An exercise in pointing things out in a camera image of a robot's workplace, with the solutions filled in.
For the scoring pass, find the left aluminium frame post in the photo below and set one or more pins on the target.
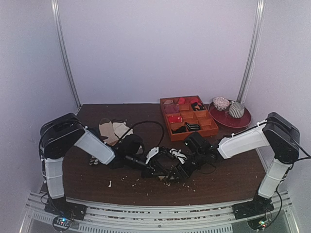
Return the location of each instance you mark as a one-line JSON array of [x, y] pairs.
[[64, 54]]

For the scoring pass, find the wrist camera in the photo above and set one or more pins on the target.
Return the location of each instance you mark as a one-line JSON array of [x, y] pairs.
[[132, 145], [197, 144]]

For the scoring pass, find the brown argyle sock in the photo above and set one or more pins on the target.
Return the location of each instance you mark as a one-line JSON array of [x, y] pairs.
[[164, 178]]

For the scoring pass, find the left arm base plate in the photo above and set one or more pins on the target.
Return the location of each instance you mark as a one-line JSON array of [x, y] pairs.
[[66, 209]]

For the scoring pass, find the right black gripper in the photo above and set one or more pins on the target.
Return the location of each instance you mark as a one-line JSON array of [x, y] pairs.
[[185, 166]]

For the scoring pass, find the dotted white bowl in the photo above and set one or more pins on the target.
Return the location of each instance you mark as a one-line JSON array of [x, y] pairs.
[[221, 103]]

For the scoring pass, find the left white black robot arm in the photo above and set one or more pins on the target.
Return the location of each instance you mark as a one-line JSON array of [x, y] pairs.
[[62, 134]]

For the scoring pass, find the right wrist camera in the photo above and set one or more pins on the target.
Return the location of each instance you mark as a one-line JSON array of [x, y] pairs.
[[197, 144]]

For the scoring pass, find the aluminium frame post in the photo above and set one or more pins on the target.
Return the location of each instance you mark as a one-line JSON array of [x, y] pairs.
[[64, 54], [254, 44]]

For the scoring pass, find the right aluminium frame post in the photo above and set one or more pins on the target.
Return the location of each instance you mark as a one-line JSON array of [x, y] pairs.
[[254, 44]]

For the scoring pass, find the striped beige brown sock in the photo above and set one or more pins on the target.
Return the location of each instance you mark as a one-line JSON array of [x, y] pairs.
[[108, 136]]

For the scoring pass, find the dark teal cartoon sock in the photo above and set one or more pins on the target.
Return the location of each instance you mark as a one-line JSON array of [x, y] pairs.
[[94, 161]]

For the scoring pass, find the red round plate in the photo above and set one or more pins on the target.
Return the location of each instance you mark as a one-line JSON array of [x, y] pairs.
[[224, 118]]

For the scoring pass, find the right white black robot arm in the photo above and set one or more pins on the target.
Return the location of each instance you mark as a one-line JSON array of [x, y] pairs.
[[275, 132]]

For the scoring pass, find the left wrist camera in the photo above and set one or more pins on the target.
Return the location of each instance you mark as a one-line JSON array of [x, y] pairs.
[[132, 145]]

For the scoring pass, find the aluminium front rail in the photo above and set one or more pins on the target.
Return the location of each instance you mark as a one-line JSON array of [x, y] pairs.
[[117, 218]]

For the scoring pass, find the striped white cup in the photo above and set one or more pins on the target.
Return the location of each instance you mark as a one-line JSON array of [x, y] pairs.
[[236, 110]]

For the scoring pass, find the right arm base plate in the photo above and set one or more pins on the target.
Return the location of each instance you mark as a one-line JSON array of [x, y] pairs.
[[252, 208]]

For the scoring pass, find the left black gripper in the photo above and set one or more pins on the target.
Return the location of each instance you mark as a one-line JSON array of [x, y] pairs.
[[149, 172]]

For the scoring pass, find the black white striped rolled sock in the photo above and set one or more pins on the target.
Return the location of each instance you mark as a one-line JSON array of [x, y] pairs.
[[192, 127]]

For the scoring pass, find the black red rolled sock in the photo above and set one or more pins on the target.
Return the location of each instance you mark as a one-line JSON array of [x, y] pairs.
[[197, 106]]

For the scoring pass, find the wooden compartment tray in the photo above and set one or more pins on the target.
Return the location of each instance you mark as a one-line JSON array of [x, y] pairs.
[[178, 131]]

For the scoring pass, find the purple rolled sock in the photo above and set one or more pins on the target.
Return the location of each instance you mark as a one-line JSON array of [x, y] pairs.
[[171, 108]]

